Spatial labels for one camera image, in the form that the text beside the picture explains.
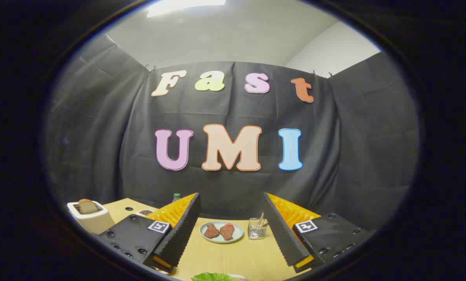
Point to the white toaster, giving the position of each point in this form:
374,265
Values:
96,223

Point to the orange-edged meat patty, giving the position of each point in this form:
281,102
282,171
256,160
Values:
227,231

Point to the green lettuce leaf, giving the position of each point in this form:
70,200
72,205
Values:
213,277

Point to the black backdrop cloth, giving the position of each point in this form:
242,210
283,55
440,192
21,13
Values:
100,136

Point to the thin wooden stick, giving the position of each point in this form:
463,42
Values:
260,220

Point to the brown meat patty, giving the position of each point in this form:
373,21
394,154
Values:
211,231

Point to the light blue plate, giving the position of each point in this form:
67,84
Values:
238,233

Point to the clear plastic water bottle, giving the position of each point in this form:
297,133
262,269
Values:
176,197

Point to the ceiling light panel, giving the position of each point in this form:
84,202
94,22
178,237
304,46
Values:
186,6

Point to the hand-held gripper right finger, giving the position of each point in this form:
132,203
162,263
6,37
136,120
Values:
283,234

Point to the toasted bread slice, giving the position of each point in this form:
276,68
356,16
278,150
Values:
86,206

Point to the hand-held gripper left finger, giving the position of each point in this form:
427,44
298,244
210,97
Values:
178,234

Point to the white divided condiment dish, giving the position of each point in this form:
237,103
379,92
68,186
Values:
145,213

